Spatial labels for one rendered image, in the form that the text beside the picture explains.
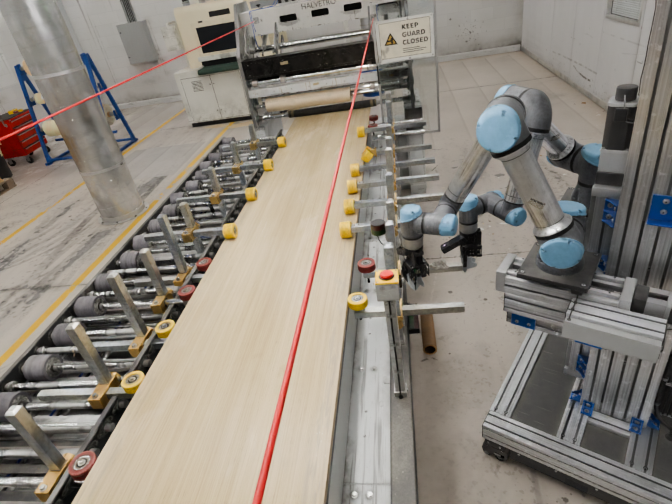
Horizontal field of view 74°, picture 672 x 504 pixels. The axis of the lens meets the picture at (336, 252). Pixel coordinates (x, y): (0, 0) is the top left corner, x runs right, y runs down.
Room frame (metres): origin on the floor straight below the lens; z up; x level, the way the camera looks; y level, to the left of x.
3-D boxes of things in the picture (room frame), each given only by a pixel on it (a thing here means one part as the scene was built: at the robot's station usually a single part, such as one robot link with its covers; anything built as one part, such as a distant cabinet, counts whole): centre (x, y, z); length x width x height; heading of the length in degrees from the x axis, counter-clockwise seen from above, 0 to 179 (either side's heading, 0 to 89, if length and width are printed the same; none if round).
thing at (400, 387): (1.10, -0.14, 0.93); 0.05 x 0.04 x 0.45; 169
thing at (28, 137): (8.38, 5.16, 0.41); 0.76 x 0.48 x 0.81; 175
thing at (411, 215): (1.37, -0.28, 1.24); 0.09 x 0.08 x 0.11; 59
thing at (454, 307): (1.38, -0.24, 0.83); 0.43 x 0.03 x 0.04; 79
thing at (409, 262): (1.36, -0.28, 1.08); 0.09 x 0.08 x 0.12; 9
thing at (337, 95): (4.26, -0.21, 1.05); 1.43 x 0.12 x 0.12; 79
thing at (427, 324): (2.06, -0.47, 0.04); 0.30 x 0.08 x 0.08; 169
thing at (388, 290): (1.10, -0.14, 1.18); 0.07 x 0.07 x 0.08; 79
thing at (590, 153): (1.61, -1.08, 1.21); 0.13 x 0.12 x 0.14; 17
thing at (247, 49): (4.54, -0.27, 0.95); 1.65 x 0.70 x 1.90; 79
